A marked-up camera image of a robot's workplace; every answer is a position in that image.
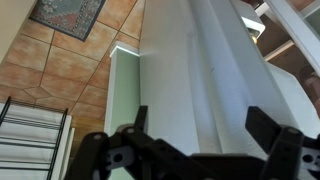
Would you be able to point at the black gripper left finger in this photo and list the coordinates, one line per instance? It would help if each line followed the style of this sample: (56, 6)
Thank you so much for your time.
(131, 148)

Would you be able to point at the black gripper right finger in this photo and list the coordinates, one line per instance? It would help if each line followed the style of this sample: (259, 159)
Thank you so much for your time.
(288, 149)

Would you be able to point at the white bottom fridge door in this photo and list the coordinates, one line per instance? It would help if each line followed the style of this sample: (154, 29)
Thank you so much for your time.
(199, 74)

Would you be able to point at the patterned floor rug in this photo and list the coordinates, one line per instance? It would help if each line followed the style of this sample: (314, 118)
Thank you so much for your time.
(74, 18)

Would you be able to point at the white low wall partition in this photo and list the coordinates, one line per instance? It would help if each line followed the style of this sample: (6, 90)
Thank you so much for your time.
(123, 99)

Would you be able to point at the black wire rack shelf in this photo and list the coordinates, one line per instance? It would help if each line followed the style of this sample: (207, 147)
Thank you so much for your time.
(35, 141)

